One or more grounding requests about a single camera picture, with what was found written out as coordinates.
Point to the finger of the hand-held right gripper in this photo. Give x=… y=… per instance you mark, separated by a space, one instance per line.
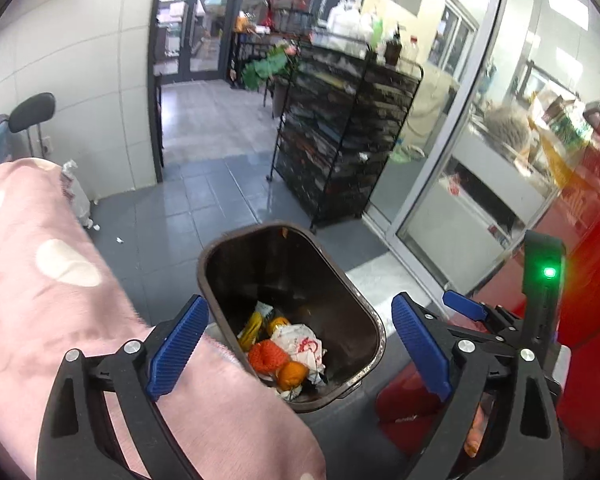
x=462 y=304

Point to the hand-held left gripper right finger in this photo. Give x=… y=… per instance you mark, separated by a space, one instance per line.
x=420 y=342

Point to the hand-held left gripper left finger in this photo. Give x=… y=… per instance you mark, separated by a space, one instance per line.
x=177 y=345

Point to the yellow foam fruit net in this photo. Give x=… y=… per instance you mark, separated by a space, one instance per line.
x=252 y=330

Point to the red foam fruit net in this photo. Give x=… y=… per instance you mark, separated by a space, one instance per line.
x=267 y=355

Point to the white paper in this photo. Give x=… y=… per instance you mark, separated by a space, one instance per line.
x=305 y=342

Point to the orange fruit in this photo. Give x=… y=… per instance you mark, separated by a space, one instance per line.
x=292 y=374

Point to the dark brown trash bin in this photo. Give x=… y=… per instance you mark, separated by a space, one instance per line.
x=290 y=270

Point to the red glossy panel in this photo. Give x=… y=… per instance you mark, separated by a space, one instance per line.
x=590 y=270

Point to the pink dotted blanket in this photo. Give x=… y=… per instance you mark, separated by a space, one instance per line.
x=55 y=310

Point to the white plastic bag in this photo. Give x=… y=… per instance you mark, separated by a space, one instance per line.
x=75 y=195

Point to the brown furry object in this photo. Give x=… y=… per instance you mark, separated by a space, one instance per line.
x=507 y=125

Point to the clear bottle with red cap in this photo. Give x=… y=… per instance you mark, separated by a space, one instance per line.
x=411 y=52

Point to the dark brown pump bottle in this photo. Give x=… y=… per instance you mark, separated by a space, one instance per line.
x=392 y=50

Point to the glass partition door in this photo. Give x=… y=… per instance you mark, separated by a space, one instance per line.
x=530 y=35

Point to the black chair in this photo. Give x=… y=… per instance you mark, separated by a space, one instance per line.
x=30 y=110

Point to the green bottle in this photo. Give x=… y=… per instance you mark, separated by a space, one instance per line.
x=377 y=30

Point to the green potted plant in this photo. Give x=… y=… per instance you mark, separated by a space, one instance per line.
x=262 y=67

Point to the cluster of white pump bottles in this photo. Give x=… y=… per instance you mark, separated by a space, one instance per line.
x=347 y=17

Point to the black metal table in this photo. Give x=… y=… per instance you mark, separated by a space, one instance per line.
x=250 y=33

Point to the glass double door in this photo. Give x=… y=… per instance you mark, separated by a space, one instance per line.
x=205 y=25

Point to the black door frame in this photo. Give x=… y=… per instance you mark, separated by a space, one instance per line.
x=157 y=130

